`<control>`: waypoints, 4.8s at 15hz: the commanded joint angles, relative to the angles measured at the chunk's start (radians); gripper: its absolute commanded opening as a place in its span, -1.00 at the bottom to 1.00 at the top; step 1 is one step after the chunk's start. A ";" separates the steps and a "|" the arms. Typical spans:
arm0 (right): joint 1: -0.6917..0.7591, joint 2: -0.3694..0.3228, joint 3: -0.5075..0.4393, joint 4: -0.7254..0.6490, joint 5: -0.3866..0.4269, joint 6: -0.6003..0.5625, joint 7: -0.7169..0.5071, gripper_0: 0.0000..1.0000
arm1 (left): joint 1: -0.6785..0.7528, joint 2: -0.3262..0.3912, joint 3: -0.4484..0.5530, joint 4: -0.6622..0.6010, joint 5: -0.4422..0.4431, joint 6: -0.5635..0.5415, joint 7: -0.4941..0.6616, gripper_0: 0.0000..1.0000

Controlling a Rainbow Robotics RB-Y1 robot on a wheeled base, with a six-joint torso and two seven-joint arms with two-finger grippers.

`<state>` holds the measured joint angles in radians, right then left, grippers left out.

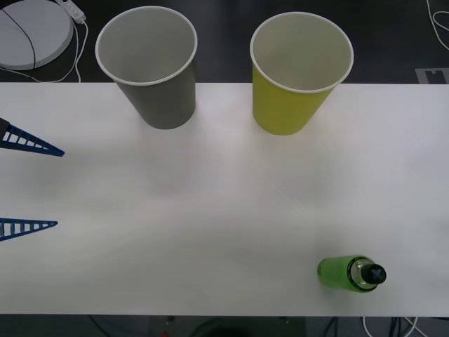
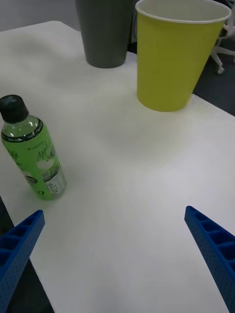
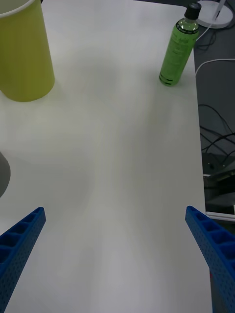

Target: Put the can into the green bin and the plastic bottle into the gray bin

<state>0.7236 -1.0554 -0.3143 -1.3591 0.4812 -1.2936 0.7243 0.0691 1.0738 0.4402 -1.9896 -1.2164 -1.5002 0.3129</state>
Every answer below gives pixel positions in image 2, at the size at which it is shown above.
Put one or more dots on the white office chair base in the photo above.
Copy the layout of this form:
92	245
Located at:
221	52

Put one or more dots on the green plastic bottle black cap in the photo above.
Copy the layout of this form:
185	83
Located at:
36	156

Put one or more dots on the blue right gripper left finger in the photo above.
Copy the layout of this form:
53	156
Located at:
17	249

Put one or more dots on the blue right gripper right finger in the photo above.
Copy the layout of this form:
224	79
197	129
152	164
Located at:
215	247

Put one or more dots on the grey plastic waste bin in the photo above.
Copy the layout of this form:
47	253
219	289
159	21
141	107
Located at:
105	34

